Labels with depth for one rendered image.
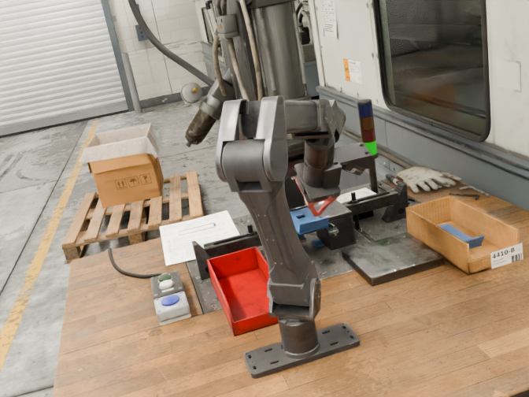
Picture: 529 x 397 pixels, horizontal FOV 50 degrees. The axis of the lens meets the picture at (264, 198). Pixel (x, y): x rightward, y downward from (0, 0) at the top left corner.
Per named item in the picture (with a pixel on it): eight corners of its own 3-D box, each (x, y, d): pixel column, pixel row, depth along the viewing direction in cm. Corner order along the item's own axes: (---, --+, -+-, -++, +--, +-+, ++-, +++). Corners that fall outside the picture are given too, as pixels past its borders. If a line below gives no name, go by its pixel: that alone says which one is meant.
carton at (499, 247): (468, 279, 116) (467, 244, 113) (408, 237, 139) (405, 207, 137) (523, 262, 118) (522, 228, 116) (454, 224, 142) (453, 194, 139)
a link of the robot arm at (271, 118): (293, 101, 110) (209, 100, 83) (337, 97, 106) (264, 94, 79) (297, 165, 111) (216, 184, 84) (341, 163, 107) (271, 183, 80)
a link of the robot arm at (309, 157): (309, 145, 116) (311, 119, 111) (337, 151, 115) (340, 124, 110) (300, 168, 112) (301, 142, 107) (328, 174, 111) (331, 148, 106)
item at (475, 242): (456, 256, 123) (455, 243, 122) (421, 231, 138) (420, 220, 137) (485, 247, 125) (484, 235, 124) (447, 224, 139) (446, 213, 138)
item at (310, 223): (301, 236, 127) (299, 224, 126) (281, 215, 141) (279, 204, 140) (331, 228, 129) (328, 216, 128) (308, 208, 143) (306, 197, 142)
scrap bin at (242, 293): (234, 336, 110) (228, 309, 108) (211, 282, 133) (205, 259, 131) (293, 318, 112) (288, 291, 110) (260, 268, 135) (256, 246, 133)
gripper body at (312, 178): (322, 164, 122) (324, 138, 116) (341, 198, 115) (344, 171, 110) (293, 171, 121) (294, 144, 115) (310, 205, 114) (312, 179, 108)
